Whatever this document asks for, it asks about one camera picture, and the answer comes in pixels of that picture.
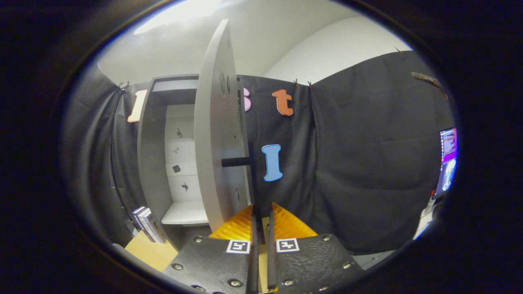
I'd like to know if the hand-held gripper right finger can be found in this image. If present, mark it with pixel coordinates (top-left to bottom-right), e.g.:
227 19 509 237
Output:
268 203 365 294

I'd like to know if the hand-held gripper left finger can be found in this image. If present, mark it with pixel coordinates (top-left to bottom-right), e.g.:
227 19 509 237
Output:
163 203 260 294

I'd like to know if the black door handle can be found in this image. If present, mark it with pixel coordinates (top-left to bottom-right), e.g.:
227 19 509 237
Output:
221 156 252 168

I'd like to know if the white cabinet door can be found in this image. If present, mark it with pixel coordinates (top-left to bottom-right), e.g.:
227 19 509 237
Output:
194 18 254 232

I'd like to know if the dark blue book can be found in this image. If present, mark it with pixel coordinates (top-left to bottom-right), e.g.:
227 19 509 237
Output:
132 207 152 241

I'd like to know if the dark grey cabinet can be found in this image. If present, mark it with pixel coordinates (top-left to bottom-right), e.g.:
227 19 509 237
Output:
137 74 246 252

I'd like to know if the black backdrop cloth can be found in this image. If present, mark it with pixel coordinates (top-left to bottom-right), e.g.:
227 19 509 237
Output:
61 51 456 254

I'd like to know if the computer monitor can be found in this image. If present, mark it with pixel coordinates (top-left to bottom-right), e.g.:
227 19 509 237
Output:
434 127 458 198

